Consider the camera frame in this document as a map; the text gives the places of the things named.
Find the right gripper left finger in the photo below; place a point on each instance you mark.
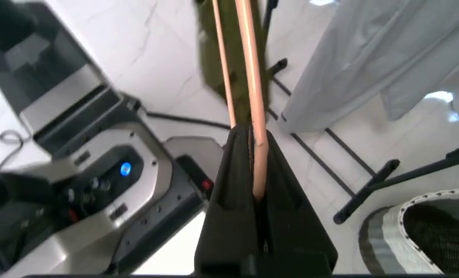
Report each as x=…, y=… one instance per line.
x=229, y=216

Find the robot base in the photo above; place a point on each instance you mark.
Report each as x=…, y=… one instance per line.
x=98, y=154

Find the pink clothes hanger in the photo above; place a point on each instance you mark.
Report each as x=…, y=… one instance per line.
x=254, y=96

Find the black clothes rack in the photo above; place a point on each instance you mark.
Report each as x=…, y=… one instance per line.
x=364, y=189

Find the white laundry basket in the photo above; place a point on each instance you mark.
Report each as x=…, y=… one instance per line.
x=388, y=235

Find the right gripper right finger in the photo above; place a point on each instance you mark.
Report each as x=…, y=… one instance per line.
x=295, y=231

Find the green garment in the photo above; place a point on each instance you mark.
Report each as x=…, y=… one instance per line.
x=237, y=58

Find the pale grey shorts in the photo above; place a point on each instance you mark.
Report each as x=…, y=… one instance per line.
x=368, y=58

